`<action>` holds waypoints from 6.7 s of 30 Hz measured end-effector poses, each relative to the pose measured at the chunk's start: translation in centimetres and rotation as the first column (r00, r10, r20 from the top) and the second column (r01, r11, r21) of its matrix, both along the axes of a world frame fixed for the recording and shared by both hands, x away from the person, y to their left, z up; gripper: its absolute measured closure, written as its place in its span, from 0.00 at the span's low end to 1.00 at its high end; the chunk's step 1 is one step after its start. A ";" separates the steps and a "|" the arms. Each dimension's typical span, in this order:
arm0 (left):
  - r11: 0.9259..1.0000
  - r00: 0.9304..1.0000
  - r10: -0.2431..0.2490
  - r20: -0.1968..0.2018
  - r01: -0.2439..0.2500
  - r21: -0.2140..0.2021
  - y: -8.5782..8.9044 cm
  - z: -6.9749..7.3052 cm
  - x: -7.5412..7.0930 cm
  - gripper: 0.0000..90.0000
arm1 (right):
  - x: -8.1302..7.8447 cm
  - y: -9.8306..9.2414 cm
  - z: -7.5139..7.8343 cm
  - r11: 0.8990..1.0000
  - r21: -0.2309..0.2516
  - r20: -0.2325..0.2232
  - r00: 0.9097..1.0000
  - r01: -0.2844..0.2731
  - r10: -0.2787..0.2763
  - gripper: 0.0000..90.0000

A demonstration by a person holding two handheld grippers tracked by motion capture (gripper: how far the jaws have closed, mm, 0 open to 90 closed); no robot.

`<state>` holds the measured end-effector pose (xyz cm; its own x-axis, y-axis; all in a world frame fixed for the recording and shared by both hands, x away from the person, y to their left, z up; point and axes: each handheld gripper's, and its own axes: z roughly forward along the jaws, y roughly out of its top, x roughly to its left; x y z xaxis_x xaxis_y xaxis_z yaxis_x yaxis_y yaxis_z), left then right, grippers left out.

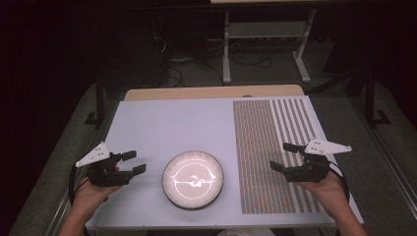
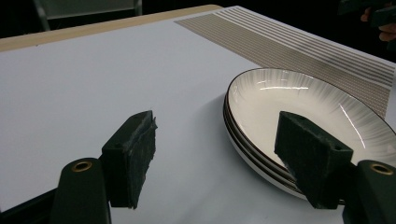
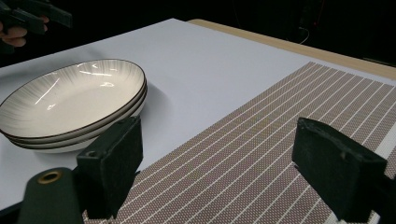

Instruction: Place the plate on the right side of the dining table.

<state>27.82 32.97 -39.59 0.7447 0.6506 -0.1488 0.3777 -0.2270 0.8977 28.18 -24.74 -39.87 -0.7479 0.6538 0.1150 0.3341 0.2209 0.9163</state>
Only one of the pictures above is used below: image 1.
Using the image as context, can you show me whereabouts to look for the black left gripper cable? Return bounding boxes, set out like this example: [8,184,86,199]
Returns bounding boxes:
[67,162,90,208]

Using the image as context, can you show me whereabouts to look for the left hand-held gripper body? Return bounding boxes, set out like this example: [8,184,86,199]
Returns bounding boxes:
[76,141,134,188]

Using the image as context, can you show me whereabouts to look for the person's light clothing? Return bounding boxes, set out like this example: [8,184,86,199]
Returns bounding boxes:
[217,227,277,236]

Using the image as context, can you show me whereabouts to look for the black metal stand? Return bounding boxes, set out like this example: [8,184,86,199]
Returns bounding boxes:
[84,70,106,126]
[364,57,391,128]

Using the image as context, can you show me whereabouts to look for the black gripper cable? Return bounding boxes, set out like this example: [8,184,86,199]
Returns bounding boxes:
[67,162,90,208]
[328,160,351,202]

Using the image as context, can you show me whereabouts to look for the tangle of floor cables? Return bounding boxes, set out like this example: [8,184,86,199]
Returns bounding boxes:
[153,34,273,88]

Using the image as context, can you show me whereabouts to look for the white plate with dark rim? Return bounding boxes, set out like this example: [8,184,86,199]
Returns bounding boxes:
[160,149,225,211]

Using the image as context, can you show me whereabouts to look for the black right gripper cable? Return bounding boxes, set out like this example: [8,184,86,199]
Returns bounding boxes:
[328,160,351,202]

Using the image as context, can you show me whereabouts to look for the person's right hand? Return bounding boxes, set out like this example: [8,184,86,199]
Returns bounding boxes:
[296,169,349,216]

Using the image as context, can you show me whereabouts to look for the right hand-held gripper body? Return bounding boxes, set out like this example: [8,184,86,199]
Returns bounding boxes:
[286,138,353,184]

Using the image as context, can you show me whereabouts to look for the aluminium rail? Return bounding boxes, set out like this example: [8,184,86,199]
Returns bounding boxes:
[45,101,116,236]
[352,96,417,210]

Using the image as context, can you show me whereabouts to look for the white board with striped print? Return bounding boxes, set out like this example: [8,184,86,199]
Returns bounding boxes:
[86,94,365,231]

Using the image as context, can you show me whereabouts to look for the white metal table frame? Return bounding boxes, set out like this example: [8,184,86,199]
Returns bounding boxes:
[209,0,319,86]

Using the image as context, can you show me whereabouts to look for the person's left hand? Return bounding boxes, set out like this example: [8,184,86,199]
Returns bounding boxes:
[72,167,123,211]

